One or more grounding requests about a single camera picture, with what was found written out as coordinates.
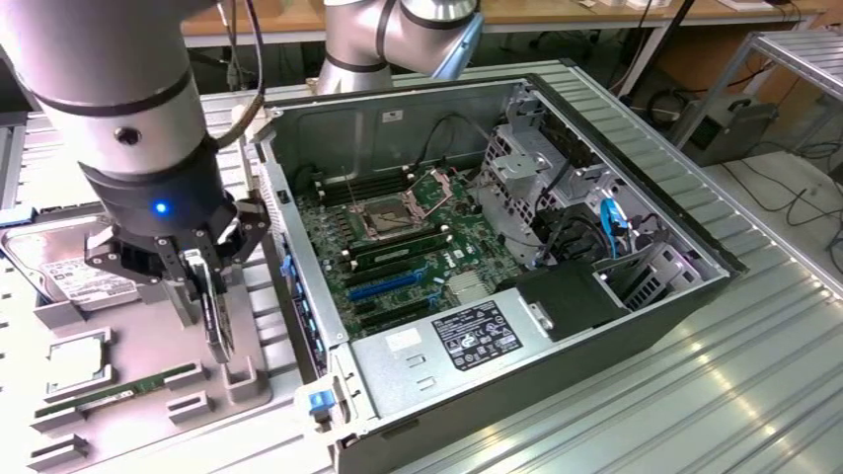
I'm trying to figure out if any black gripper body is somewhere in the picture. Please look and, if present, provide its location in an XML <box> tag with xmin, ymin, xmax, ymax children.
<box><xmin>78</xmin><ymin>135</ymin><xmax>242</xmax><ymax>258</ymax></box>

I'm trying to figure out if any silver hard disk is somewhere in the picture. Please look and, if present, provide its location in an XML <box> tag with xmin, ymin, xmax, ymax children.
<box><xmin>0</xmin><ymin>222</ymin><xmax>144</xmax><ymax>313</ymax></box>

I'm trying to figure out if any green motherboard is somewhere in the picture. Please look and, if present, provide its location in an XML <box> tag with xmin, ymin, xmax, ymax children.
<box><xmin>288</xmin><ymin>165</ymin><xmax>523</xmax><ymax>343</ymax></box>

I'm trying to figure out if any grey parts rack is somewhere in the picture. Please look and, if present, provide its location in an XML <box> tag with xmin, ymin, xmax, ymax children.
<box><xmin>0</xmin><ymin>200</ymin><xmax>312</xmax><ymax>474</ymax></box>

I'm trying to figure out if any locking lever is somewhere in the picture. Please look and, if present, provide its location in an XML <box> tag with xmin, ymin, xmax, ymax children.
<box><xmin>342</xmin><ymin>164</ymin><xmax>366</xmax><ymax>212</ymax></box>

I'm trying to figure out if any black RAM slot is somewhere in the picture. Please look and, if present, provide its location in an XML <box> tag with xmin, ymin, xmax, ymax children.
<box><xmin>314</xmin><ymin>167</ymin><xmax>407</xmax><ymax>193</ymax></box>
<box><xmin>320</xmin><ymin>176</ymin><xmax>415</xmax><ymax>204</ymax></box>

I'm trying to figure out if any CPU socket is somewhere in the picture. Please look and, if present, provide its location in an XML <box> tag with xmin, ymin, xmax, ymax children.
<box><xmin>358</xmin><ymin>196</ymin><xmax>415</xmax><ymax>239</ymax></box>

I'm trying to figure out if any CPU chip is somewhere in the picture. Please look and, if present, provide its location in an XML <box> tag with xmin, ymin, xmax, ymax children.
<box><xmin>44</xmin><ymin>337</ymin><xmax>112</xmax><ymax>392</ymax></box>

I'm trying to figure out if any black expansion slot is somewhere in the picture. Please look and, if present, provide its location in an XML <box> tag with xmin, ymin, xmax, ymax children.
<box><xmin>358</xmin><ymin>297</ymin><xmax>438</xmax><ymax>323</ymax></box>
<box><xmin>344</xmin><ymin>265</ymin><xmax>424</xmax><ymax>290</ymax></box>

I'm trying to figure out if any installed RAM stick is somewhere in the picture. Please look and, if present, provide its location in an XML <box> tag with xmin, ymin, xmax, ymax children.
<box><xmin>342</xmin><ymin>234</ymin><xmax>451</xmax><ymax>264</ymax></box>

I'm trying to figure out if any blue expansion slot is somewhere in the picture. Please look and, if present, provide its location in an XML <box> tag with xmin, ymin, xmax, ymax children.
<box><xmin>347</xmin><ymin>273</ymin><xmax>431</xmax><ymax>303</ymax></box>

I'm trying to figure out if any green RAM stick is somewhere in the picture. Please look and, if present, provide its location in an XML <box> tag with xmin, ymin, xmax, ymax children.
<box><xmin>32</xmin><ymin>362</ymin><xmax>203</xmax><ymax>419</ymax></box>

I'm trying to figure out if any socket cover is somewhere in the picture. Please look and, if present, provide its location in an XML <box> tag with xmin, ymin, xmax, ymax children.
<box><xmin>402</xmin><ymin>167</ymin><xmax>458</xmax><ymax>211</ymax></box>

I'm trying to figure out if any silver chipset heat sink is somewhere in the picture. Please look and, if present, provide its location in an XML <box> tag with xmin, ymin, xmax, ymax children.
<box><xmin>447</xmin><ymin>271</ymin><xmax>492</xmax><ymax>300</ymax></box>

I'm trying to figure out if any grey power supply unit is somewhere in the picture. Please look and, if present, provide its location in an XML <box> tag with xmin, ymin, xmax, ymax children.
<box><xmin>351</xmin><ymin>287</ymin><xmax>552</xmax><ymax>422</ymax></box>

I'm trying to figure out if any metal drive cage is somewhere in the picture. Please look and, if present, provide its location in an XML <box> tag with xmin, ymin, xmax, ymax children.
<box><xmin>478</xmin><ymin>122</ymin><xmax>595</xmax><ymax>259</ymax></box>

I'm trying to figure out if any black fan shroud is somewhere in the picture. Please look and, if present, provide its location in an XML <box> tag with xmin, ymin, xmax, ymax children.
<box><xmin>515</xmin><ymin>261</ymin><xmax>631</xmax><ymax>344</ymax></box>

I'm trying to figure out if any open black PC case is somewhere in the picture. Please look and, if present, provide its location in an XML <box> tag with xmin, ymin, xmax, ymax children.
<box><xmin>247</xmin><ymin>72</ymin><xmax>751</xmax><ymax>474</ymax></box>

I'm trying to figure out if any disk bay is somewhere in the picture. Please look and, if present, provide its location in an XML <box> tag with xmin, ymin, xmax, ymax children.
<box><xmin>590</xmin><ymin>240</ymin><xmax>711</xmax><ymax>313</ymax></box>

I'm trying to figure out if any wooden desk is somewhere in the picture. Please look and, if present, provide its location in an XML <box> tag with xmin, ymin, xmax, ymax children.
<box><xmin>180</xmin><ymin>0</ymin><xmax>829</xmax><ymax>49</ymax></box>

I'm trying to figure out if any black box on floor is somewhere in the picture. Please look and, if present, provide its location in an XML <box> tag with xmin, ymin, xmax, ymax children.
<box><xmin>683</xmin><ymin>97</ymin><xmax>782</xmax><ymax>167</ymax></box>

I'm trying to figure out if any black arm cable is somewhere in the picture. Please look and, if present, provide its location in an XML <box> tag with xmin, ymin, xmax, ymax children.
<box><xmin>215</xmin><ymin>0</ymin><xmax>268</xmax><ymax>150</ymax></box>

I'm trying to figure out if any black wire in case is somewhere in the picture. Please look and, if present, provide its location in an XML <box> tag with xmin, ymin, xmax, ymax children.
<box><xmin>416</xmin><ymin>114</ymin><xmax>492</xmax><ymax>165</ymax></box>

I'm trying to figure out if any blue wire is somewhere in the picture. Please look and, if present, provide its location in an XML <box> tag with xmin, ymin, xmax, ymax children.
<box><xmin>599</xmin><ymin>196</ymin><xmax>629</xmax><ymax>261</ymax></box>

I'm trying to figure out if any black floor cable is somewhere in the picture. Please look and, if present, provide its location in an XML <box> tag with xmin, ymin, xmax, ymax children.
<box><xmin>719</xmin><ymin>141</ymin><xmax>843</xmax><ymax>229</ymax></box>

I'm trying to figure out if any metal frame table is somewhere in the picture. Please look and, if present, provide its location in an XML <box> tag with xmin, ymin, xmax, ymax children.
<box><xmin>674</xmin><ymin>31</ymin><xmax>843</xmax><ymax>150</ymax></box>

